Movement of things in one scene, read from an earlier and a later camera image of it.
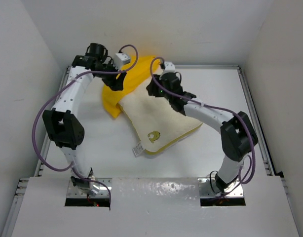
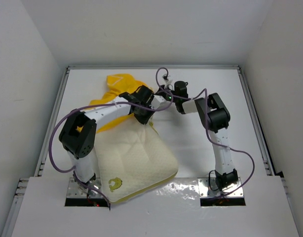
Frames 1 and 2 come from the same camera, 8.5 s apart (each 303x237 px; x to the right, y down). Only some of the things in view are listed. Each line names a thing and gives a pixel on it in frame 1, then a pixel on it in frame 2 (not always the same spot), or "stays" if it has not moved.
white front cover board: [156, 207] stays
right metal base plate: [205, 190] stays
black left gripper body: [110, 80] → [142, 114]
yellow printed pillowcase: [141, 70] → [117, 85]
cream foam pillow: [155, 122] → [133, 158]
